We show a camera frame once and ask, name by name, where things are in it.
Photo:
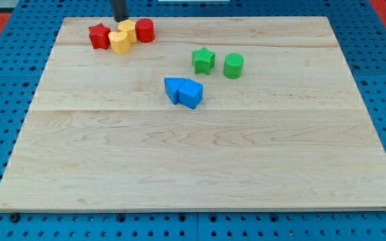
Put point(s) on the yellow heart block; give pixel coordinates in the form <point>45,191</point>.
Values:
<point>119,42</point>

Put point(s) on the yellow hexagon block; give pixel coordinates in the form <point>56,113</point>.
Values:
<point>129,26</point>

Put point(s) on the blue cube block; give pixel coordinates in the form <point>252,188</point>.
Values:
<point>190,93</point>

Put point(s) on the blue triangle block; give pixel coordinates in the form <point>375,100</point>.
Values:
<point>172,86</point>

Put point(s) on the wooden board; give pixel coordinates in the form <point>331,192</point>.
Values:
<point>292,134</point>

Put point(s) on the green star block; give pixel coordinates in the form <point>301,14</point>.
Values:
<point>203,60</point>

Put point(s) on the green cylinder block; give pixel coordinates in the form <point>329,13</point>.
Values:
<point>233,66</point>

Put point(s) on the red cylinder block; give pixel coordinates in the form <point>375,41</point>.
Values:
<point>145,30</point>

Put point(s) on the red star block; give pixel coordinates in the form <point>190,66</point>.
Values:
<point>99,36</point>

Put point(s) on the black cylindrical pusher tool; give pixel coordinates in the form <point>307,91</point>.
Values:
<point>120,10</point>

